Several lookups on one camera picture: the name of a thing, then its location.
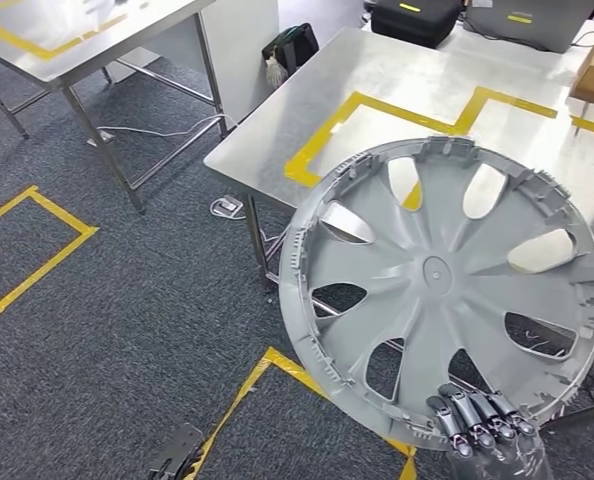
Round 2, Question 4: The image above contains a white table end panel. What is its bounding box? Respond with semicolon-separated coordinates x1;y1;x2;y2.
142;0;280;127

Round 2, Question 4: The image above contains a grey laptop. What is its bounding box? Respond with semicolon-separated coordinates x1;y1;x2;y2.
464;0;594;54

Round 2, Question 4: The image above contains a grey floor power strip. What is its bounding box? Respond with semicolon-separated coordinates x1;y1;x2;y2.
209;195;246;221

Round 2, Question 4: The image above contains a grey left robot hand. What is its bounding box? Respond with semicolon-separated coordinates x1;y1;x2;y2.
147;423;206;480

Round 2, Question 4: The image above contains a white floor cable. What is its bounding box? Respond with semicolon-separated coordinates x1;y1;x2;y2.
96;112;239;144

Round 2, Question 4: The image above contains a white table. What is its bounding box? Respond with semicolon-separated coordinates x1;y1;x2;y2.
362;13;594;68

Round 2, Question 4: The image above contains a black bag with tassel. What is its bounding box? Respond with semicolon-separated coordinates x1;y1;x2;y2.
262;23;320;91

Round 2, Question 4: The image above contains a yellow tape on table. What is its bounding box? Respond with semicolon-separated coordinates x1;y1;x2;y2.
0;0;128;62

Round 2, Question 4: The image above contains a yellow tape on workbench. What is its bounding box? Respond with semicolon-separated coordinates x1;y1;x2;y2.
283;86;594;333

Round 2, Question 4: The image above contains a grey plastic wheel hubcap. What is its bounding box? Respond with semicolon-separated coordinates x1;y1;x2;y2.
278;135;594;452

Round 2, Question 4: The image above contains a black zip carry case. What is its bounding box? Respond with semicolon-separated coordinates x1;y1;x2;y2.
370;0;464;50

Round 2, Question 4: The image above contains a steel top workbench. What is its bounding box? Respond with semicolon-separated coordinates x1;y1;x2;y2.
203;19;594;432

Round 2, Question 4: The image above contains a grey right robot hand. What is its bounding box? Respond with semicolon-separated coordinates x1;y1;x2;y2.
425;382;554;480

